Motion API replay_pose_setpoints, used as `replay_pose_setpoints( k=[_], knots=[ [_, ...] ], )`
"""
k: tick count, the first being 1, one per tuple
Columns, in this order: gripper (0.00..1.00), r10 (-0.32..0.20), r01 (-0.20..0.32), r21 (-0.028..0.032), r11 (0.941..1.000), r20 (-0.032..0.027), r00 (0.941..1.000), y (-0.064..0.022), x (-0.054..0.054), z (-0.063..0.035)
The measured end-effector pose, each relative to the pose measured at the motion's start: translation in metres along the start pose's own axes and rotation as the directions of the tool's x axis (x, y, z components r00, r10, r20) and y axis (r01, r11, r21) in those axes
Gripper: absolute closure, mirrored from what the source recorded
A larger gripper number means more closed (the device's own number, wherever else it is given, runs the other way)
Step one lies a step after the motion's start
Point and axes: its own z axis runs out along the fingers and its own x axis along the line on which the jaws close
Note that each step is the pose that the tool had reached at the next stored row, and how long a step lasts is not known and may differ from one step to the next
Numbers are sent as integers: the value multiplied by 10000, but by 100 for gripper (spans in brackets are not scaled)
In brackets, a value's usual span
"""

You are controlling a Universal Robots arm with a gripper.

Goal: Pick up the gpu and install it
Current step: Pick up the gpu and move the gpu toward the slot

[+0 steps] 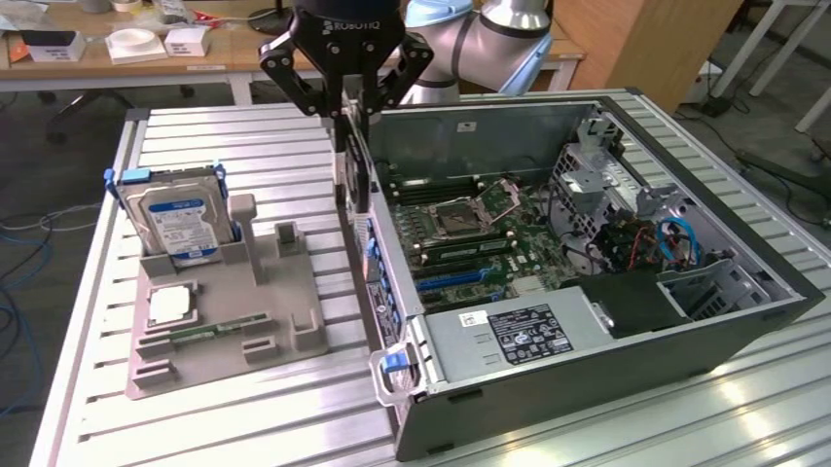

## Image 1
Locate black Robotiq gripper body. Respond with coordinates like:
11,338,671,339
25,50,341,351
288,0,410,78

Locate graphics card with black cooler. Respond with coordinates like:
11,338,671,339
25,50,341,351
331,72,379,214

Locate black round lamp base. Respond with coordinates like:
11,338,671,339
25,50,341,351
248,5,295,36

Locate white labelled box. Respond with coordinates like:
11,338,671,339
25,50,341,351
163,26,212,57

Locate white round container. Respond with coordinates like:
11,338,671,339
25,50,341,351
104,27,169,65

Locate silver socket cover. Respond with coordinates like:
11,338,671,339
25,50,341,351
476,178,524,226

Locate CPU socket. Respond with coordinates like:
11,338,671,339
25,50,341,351
427,198,492,240

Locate silver perforated drive cage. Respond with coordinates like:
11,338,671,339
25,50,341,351
551,114,651,230

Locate black office chair base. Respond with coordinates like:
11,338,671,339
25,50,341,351
37,86,196,145

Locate hard disk with blue caddy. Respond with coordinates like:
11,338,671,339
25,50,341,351
101,160,239,269

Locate black and white box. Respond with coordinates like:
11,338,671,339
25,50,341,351
17,29,87,63

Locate green RAM stick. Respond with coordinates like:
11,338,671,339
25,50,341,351
169,316,268,345
422,236,514,265

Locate wooden cabinet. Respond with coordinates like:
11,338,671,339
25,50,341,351
551,0,746,116

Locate green motherboard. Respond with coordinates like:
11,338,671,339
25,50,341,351
373,160,586,315

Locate blue expansion slot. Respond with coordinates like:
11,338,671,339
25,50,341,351
415,265,500,294

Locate white box red button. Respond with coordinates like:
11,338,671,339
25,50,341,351
690,72,716,106

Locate silver chipset heat sink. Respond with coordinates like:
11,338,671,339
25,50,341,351
511,275,548,297

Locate silver CPU chip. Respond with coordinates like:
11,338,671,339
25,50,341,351
147,287,196,325

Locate grey power supply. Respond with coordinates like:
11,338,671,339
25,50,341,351
419,285,616,384

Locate black plastic cover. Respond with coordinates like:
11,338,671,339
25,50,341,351
575,269,695,341

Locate grey parts rack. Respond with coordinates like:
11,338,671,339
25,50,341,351
123,193,332,401

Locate black stand foot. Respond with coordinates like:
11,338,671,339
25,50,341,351
736,148,831,189

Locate grey disk bay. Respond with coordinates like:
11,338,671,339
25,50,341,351
655,257,771,322

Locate black open PC case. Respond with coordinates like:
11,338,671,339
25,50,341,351
329,94,827,463

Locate wooden desk white frame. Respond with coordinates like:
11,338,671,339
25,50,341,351
0,0,586,106

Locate white table frame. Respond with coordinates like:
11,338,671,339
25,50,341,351
710,0,831,132

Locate blue wire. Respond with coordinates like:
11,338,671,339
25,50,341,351
655,217,704,268

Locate blue floor cable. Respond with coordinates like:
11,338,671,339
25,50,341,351
0,233,51,419

